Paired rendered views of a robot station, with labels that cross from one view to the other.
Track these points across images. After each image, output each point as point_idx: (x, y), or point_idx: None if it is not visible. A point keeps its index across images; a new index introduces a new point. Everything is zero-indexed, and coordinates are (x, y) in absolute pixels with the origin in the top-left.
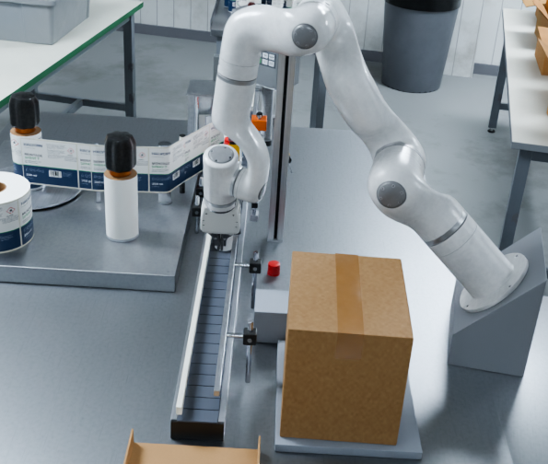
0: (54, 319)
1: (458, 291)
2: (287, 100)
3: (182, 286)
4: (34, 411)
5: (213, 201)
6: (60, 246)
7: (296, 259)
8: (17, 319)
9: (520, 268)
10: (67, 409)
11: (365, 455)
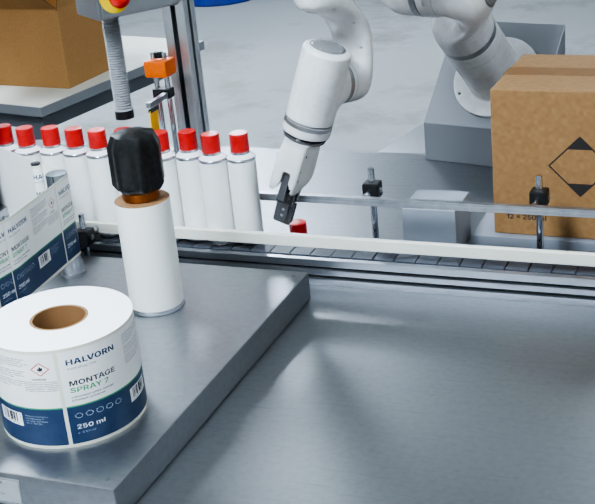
0: (338, 385)
1: (454, 121)
2: (192, 12)
3: None
4: (576, 397)
5: (328, 122)
6: (159, 352)
7: (511, 88)
8: (323, 416)
9: (515, 43)
10: (574, 374)
11: None
